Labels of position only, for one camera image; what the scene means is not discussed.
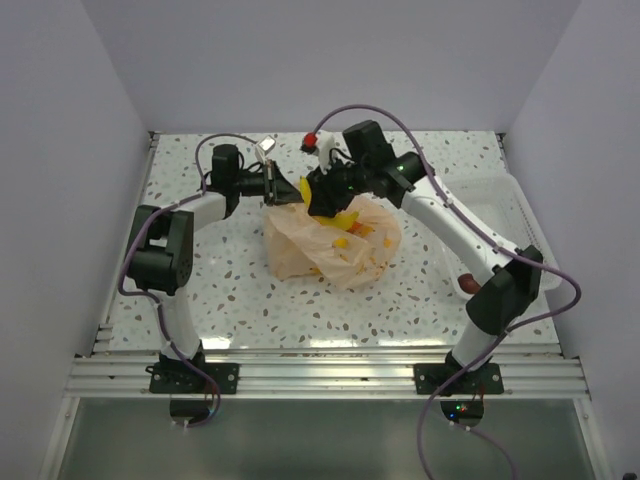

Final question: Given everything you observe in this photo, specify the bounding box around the white plastic tray basket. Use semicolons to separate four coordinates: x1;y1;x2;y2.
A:
439;173;562;302

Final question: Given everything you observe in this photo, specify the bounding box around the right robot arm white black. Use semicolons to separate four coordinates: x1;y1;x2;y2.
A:
300;120;543;393

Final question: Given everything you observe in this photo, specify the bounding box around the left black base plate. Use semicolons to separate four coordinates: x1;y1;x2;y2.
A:
145;361;240;395

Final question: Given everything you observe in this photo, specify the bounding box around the orange translucent plastic bag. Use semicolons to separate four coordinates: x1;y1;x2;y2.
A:
264;196;402;290

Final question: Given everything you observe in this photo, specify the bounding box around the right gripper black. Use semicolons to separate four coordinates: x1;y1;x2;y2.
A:
309;153;373;217

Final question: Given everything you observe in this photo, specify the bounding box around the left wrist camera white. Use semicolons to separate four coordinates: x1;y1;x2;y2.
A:
254;135;276;163

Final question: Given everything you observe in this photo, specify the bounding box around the fake yellow banana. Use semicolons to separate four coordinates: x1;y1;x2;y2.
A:
300;177;359;231

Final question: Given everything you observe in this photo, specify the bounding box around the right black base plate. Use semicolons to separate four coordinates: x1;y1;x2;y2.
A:
413;363;505;396

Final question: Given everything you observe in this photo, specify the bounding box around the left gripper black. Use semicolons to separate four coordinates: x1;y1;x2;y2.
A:
232;159;306;207

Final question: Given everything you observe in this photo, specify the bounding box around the aluminium rail frame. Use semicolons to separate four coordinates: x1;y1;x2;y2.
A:
65;131;608;479

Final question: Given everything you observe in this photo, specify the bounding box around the fake dark purple plum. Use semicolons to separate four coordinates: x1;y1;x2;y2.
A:
458;273;481;295

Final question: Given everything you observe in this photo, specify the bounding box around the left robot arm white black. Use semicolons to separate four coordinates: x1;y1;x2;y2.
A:
118;134;302;393

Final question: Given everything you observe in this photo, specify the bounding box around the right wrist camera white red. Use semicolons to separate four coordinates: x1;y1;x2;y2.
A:
301;130;336;174

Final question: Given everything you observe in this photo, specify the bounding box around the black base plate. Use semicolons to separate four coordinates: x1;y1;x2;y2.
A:
413;363;505;396
145;361;240;395

